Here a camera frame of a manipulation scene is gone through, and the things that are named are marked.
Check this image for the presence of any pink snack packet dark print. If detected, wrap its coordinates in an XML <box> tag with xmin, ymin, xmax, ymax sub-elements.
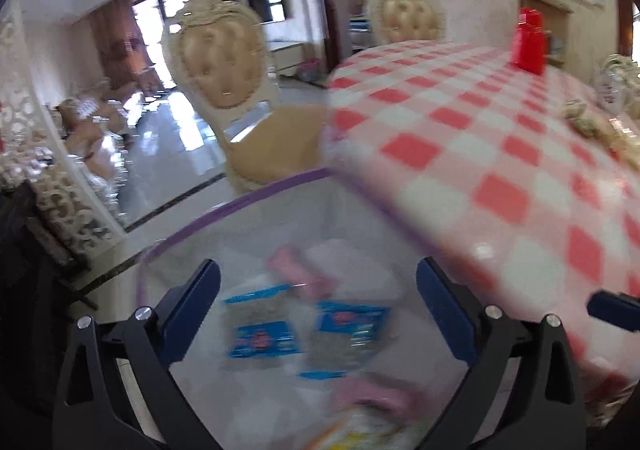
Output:
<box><xmin>332</xmin><ymin>375</ymin><xmax>426</xmax><ymax>418</ymax></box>

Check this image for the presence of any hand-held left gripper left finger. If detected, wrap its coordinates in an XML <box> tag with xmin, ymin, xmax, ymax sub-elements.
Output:
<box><xmin>52</xmin><ymin>259</ymin><xmax>223</xmax><ymax>450</ymax></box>

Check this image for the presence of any ornate white room divider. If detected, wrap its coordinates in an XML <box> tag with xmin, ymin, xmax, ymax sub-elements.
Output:
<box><xmin>0</xmin><ymin>4</ymin><xmax>126</xmax><ymax>261</ymax></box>

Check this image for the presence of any ornate cream tufted chair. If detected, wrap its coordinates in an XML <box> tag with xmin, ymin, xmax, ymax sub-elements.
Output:
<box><xmin>362</xmin><ymin>0</ymin><xmax>448</xmax><ymax>48</ymax></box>
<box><xmin>160</xmin><ymin>0</ymin><xmax>331</xmax><ymax>195</ymax></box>

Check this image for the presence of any dark wooden cabinet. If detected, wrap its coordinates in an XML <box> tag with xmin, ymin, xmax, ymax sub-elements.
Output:
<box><xmin>0</xmin><ymin>180</ymin><xmax>101</xmax><ymax>431</ymax></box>

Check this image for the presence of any red white checked tablecloth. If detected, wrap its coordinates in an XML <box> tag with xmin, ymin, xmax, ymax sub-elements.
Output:
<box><xmin>320</xmin><ymin>40</ymin><xmax>640</xmax><ymax>431</ymax></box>

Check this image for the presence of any tan bread packet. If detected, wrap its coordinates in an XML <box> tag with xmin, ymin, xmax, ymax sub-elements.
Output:
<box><xmin>597</xmin><ymin>117</ymin><xmax>640</xmax><ymax>165</ymax></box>

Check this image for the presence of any white floral teapot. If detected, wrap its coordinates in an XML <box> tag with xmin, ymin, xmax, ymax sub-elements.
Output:
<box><xmin>592</xmin><ymin>54</ymin><xmax>640</xmax><ymax>119</ymax></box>

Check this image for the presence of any pink bag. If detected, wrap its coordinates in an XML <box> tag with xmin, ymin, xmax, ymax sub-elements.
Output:
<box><xmin>297</xmin><ymin>58</ymin><xmax>323</xmax><ymax>83</ymax></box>

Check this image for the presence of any pale pink long snack packet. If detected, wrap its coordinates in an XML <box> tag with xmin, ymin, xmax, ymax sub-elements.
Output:
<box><xmin>265</xmin><ymin>246</ymin><xmax>341</xmax><ymax>301</ymax></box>

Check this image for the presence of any white television console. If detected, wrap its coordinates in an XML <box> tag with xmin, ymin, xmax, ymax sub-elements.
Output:
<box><xmin>267</xmin><ymin>42</ymin><xmax>307</xmax><ymax>78</ymax></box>

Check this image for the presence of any beige sofa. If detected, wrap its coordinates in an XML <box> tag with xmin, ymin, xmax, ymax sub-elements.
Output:
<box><xmin>55</xmin><ymin>77</ymin><xmax>136</xmax><ymax>181</ymax></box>

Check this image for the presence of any orange green white snack packet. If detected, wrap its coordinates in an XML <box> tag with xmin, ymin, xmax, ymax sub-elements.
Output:
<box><xmin>305</xmin><ymin>407</ymin><xmax>431</xmax><ymax>450</ymax></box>

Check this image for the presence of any clear storage bin purple rim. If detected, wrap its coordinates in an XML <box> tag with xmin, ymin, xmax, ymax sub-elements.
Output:
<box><xmin>135</xmin><ymin>167</ymin><xmax>481</xmax><ymax>450</ymax></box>

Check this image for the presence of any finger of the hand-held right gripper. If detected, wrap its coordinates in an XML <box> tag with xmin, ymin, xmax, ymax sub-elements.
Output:
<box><xmin>586</xmin><ymin>290</ymin><xmax>640</xmax><ymax>331</ymax></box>

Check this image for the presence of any red thermos jug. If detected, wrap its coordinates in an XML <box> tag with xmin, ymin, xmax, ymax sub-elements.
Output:
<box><xmin>510</xmin><ymin>6</ymin><xmax>551</xmax><ymax>76</ymax></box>

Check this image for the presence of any wooden wall shelf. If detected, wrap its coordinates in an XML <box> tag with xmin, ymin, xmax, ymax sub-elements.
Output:
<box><xmin>520</xmin><ymin>0</ymin><xmax>573</xmax><ymax>68</ymax></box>

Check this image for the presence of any clear cake slice packet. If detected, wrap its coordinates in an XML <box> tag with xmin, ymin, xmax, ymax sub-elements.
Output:
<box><xmin>562</xmin><ymin>98</ymin><xmax>601</xmax><ymax>138</ymax></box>

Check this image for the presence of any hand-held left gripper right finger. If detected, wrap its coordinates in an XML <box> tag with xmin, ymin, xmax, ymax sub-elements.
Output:
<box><xmin>416</xmin><ymin>257</ymin><xmax>587</xmax><ymax>450</ymax></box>

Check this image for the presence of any blue snack packet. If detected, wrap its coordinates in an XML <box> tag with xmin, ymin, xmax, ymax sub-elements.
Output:
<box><xmin>222</xmin><ymin>284</ymin><xmax>303</xmax><ymax>361</ymax></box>
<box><xmin>299</xmin><ymin>300</ymin><xmax>391</xmax><ymax>378</ymax></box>

